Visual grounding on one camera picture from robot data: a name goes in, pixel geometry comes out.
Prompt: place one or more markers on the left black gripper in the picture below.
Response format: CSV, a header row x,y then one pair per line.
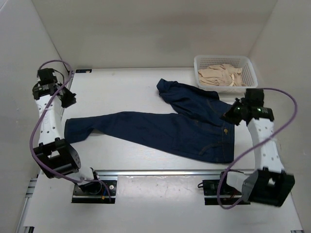
x,y
70,100

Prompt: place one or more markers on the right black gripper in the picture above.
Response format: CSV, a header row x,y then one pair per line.
x,y
228,115

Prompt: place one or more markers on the dark blue denim trousers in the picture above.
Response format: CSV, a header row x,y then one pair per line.
x,y
194,130

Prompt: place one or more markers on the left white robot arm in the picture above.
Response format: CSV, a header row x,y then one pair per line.
x,y
55,156

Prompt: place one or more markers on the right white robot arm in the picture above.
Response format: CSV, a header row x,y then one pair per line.
x,y
269,184

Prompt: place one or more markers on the beige trousers in basket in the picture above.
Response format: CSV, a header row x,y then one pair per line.
x,y
221,75

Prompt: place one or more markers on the white plastic basket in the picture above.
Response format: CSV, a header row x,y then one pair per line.
x,y
237,61

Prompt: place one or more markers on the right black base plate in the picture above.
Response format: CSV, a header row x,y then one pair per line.
x,y
228,195

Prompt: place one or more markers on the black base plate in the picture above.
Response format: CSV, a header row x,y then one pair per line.
x,y
96,193
228,195

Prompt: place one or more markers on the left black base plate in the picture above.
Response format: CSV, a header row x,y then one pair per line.
x,y
96,193

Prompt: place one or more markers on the aluminium front rail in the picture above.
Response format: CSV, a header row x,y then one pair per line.
x,y
199,172

